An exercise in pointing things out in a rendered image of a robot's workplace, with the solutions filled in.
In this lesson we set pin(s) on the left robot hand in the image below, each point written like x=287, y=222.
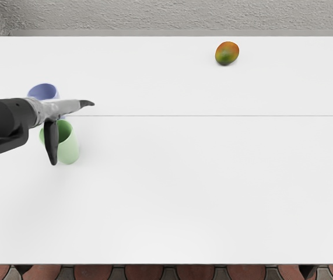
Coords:
x=56, y=108

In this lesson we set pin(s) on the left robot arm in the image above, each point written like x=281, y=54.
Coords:
x=6, y=125

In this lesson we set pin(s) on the light blue cup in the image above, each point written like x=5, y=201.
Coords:
x=42, y=91

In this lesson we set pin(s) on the light green cup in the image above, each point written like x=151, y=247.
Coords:
x=68, y=146

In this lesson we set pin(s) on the green and orange mango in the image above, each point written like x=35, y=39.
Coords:
x=227, y=53

